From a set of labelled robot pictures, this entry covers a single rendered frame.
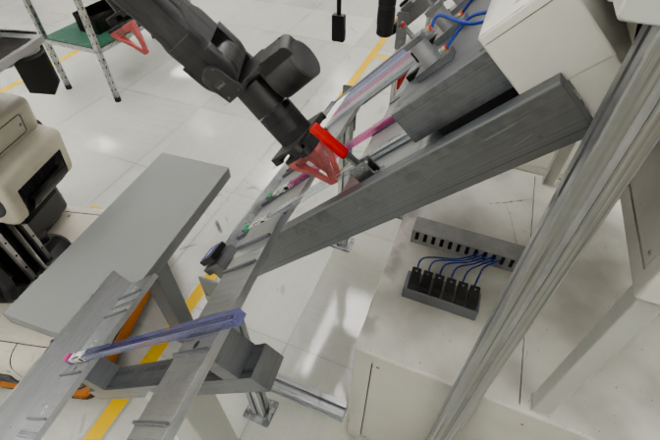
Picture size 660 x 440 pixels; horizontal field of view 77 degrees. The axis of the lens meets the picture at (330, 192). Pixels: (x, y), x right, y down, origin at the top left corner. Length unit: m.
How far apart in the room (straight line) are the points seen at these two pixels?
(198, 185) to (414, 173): 0.87
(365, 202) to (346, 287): 1.17
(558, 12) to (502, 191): 0.88
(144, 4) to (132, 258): 0.70
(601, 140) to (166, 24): 0.49
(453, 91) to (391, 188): 0.14
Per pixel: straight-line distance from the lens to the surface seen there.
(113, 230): 1.22
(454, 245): 1.03
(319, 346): 1.58
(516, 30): 0.42
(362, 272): 1.74
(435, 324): 0.94
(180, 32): 0.59
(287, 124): 0.63
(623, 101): 0.38
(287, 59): 0.58
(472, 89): 0.47
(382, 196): 0.53
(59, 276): 1.19
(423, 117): 0.49
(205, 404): 0.74
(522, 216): 1.20
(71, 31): 3.22
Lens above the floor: 1.42
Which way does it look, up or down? 44 degrees down
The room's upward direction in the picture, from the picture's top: straight up
